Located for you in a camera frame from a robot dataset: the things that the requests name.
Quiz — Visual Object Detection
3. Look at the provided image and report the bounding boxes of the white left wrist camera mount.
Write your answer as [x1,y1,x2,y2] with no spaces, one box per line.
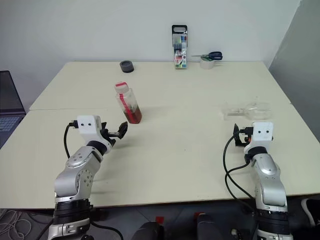
[76,114,113,152]

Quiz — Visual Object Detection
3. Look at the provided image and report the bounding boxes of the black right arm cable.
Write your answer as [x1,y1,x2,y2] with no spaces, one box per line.
[222,136,259,216]

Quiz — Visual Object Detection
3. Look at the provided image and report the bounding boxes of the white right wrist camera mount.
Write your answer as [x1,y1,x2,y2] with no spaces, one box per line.
[244,121,274,154]

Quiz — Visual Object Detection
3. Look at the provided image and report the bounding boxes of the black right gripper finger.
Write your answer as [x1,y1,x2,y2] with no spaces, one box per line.
[233,122,242,147]

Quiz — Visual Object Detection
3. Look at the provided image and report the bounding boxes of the clear plastic bottle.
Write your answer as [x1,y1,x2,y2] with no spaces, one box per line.
[115,87,144,125]

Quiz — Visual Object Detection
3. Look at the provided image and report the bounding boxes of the blue handled scissors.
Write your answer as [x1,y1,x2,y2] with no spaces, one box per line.
[191,51,224,61]

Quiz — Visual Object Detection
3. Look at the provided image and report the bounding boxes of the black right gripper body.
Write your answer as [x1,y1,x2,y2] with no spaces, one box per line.
[239,126,254,147]

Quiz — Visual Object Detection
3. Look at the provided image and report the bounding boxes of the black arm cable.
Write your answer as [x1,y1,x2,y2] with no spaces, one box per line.
[222,136,259,216]
[37,120,124,240]

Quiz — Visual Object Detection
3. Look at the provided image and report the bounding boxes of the clear tape roll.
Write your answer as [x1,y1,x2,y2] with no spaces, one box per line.
[199,55,214,71]

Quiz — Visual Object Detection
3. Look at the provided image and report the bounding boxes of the marker pen pack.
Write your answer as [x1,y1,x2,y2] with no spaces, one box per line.
[171,24,189,71]

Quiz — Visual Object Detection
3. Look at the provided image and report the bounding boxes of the white floor cables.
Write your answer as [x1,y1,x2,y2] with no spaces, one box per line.
[0,208,33,240]

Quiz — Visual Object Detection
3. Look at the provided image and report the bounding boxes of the dark laptop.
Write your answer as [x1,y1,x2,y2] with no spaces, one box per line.
[0,70,27,149]

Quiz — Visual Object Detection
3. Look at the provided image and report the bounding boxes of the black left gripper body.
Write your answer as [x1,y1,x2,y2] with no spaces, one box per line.
[101,128,120,146]

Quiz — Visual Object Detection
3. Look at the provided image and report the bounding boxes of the black shoe white sole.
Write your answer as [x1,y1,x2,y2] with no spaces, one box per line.
[300,198,320,226]

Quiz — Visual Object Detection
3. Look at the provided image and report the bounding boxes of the pink white bottle cap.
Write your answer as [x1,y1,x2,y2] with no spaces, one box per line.
[114,80,130,94]

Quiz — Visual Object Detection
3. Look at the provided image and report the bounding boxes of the black round cap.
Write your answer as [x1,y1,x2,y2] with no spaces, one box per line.
[119,60,136,74]

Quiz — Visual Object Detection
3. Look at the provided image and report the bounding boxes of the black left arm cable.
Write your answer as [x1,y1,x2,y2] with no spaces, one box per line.
[37,120,124,240]

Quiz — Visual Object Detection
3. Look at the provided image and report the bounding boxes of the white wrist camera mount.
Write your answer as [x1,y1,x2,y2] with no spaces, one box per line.
[76,114,113,152]
[244,121,274,154]

